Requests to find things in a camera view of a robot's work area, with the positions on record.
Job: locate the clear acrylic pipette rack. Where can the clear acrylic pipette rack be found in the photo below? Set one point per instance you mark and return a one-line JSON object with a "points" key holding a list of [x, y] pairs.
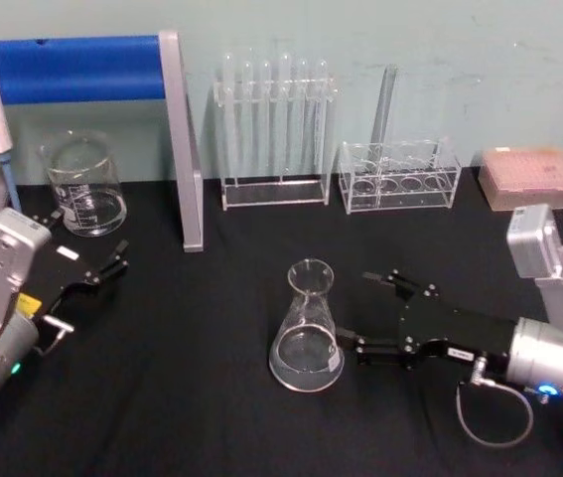
{"points": [[276, 196]]}

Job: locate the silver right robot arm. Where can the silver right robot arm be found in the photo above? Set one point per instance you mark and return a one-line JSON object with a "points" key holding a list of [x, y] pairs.
{"points": [[534, 238]]}

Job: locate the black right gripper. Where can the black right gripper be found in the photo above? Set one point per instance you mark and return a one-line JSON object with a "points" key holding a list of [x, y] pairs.
{"points": [[455, 330]]}

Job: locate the glass test tube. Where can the glass test tube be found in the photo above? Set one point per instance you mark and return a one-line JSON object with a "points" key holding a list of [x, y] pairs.
{"points": [[384, 114]]}

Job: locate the clear acrylic tube rack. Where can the clear acrylic tube rack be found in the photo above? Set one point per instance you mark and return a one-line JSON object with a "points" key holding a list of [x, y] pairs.
{"points": [[400, 194]]}

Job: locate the black table cloth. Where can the black table cloth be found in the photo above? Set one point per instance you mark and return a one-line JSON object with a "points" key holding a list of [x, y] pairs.
{"points": [[186, 397]]}

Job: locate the glass conical flask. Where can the glass conical flask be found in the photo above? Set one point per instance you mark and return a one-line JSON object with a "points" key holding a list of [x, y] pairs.
{"points": [[307, 348]]}

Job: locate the pink pipette tip box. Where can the pink pipette tip box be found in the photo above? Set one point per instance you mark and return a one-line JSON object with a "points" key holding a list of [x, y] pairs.
{"points": [[529, 179]]}

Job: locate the glass beaker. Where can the glass beaker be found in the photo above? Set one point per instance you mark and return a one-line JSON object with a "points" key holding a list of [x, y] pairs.
{"points": [[87, 194]]}

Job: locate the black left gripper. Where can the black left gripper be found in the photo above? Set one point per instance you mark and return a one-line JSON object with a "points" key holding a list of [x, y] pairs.
{"points": [[65, 270]]}

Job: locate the blue stand bar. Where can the blue stand bar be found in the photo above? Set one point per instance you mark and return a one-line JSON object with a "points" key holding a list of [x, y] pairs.
{"points": [[77, 69]]}

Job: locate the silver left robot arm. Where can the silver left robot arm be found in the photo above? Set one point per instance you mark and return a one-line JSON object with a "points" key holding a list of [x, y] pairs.
{"points": [[7, 241]]}

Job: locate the clear plastic transfer pipette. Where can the clear plastic transfer pipette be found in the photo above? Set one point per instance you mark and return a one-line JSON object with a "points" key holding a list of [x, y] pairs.
{"points": [[285, 67], [320, 74], [302, 72], [264, 74]]}

